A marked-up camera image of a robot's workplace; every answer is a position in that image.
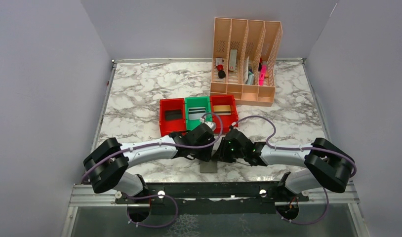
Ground grey card holder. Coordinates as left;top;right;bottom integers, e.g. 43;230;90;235
199;160;218;174

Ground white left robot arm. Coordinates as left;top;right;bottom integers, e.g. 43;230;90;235
83;121;216;197

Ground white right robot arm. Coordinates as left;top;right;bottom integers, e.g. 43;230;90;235
212;129;357;198

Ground silver striped card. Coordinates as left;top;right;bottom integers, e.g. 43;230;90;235
187;107;206;120

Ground gold striped card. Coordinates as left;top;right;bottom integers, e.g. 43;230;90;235
212;105;232;116

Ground black card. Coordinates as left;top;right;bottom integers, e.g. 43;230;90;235
164;110;183;121

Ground red plastic bin right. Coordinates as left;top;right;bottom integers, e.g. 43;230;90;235
210;95;239;134

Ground red plastic bin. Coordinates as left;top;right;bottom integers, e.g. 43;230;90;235
210;95;239;134
159;98;186;136

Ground red plastic bin left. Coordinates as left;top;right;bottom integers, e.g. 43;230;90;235
159;98;186;136

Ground red black marker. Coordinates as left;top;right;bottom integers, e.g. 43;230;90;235
216;64;226;79

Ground white red box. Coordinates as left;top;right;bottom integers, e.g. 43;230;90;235
228;49;238;72

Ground pink highlighter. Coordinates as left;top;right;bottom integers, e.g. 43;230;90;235
259;64;267;86

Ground peach desk organizer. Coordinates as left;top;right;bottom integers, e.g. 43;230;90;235
210;17;282;107

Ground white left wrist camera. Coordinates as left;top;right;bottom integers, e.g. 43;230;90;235
202;121;216;132

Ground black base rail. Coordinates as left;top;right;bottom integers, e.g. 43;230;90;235
115;181;309;215

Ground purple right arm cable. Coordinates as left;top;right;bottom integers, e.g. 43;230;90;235
230;115;357;226

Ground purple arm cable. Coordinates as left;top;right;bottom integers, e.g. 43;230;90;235
81;112;224;229
230;115;357;226

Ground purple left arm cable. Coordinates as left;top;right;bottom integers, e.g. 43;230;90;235
81;112;224;229

